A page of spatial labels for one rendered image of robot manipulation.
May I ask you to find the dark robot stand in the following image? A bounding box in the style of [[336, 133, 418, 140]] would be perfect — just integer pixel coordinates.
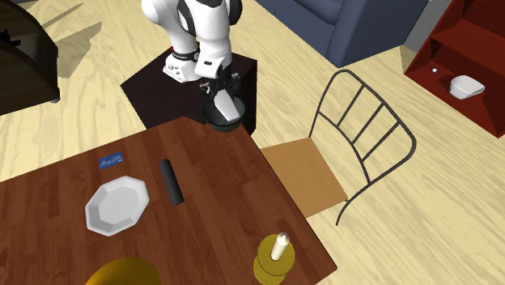
[[119, 49, 259, 138]]

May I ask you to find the brown wooden table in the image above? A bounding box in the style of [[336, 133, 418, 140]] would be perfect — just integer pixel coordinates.
[[0, 116, 338, 285]]

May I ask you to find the black cylinder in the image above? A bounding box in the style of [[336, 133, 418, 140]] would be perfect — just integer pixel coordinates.
[[159, 158, 185, 207]]

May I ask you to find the blue card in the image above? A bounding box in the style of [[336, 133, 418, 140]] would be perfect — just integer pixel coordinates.
[[98, 151, 125, 171]]

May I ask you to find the blue sofa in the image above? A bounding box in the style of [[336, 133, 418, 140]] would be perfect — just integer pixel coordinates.
[[253, 0, 430, 69]]

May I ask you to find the white octagonal plate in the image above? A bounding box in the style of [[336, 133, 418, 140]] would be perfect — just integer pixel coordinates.
[[84, 175, 151, 237]]

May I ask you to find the white candle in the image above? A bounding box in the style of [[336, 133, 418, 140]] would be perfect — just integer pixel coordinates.
[[269, 232, 291, 261]]

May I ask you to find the dark wooden cabinet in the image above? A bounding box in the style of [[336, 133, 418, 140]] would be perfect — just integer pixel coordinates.
[[0, 0, 62, 117]]

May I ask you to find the yellow round object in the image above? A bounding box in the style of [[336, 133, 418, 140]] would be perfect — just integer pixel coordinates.
[[84, 257, 163, 285]]

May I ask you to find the red wooden shelf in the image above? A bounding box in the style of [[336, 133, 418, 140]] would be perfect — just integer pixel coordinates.
[[403, 0, 505, 139]]

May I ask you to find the black wire chair wooden seat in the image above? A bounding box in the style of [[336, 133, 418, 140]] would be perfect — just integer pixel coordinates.
[[260, 69, 418, 228]]

